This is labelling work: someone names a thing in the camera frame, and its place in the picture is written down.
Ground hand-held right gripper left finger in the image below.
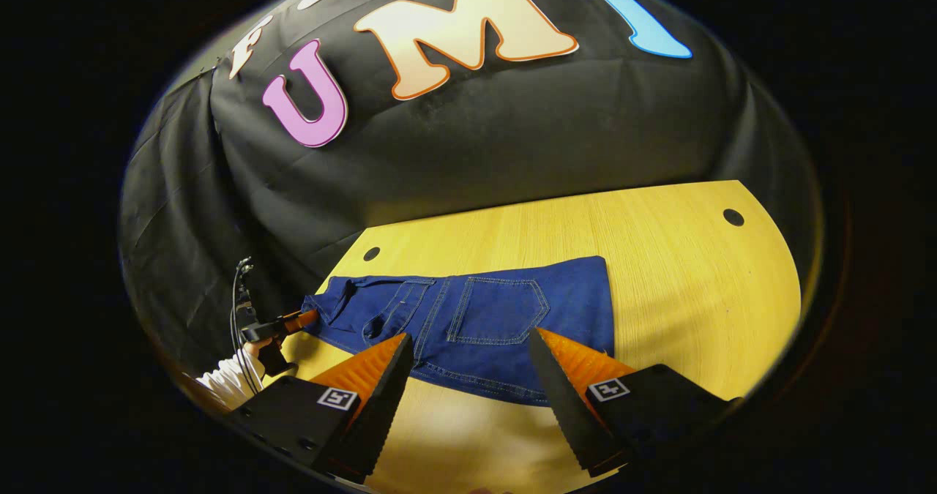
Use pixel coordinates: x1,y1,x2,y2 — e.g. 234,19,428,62
227,333,414,484

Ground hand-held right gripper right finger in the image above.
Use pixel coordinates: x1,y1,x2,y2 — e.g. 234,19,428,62
529,327,740,478

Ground blue denim jeans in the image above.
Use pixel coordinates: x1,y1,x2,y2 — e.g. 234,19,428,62
302,256,616,407

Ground black backdrop cloth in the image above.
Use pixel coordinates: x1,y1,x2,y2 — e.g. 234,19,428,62
119,0,824,378

